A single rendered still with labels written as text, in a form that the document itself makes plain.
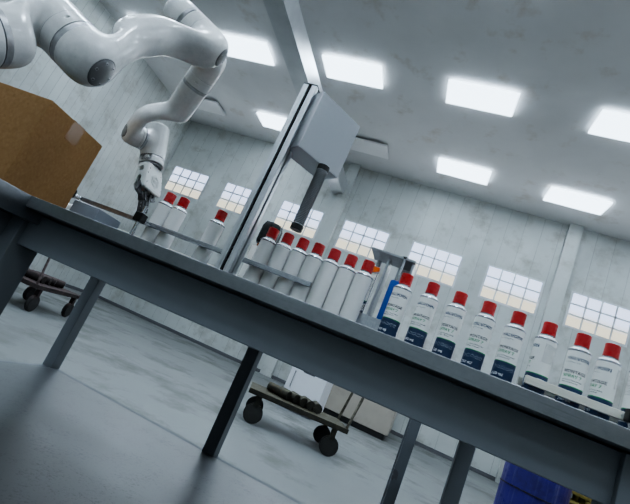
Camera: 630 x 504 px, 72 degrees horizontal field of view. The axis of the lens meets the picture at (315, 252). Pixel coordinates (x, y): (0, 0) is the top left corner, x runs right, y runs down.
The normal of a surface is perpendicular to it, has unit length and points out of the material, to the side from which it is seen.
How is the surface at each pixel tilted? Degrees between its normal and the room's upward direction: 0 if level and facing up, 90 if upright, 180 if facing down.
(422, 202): 90
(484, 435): 90
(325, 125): 90
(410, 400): 90
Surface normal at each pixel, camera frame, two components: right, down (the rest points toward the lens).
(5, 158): -0.10, -0.29
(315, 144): 0.62, 0.07
